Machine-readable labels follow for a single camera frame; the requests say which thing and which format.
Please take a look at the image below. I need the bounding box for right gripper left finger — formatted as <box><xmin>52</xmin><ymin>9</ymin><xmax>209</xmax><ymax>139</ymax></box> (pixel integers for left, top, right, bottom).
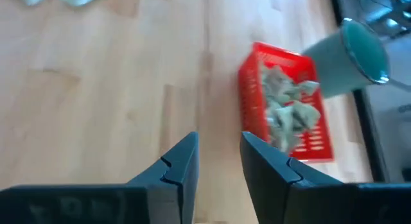
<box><xmin>128</xmin><ymin>131</ymin><xmax>200</xmax><ymax>224</ymax></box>

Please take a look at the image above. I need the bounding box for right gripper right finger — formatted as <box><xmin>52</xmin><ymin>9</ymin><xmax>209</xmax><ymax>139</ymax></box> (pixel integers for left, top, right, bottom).
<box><xmin>240</xmin><ymin>131</ymin><xmax>343</xmax><ymax>224</ymax></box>

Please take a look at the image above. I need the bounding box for red plastic basket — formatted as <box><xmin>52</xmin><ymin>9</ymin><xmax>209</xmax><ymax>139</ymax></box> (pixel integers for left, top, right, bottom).
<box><xmin>237</xmin><ymin>40</ymin><xmax>335</xmax><ymax>163</ymax></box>

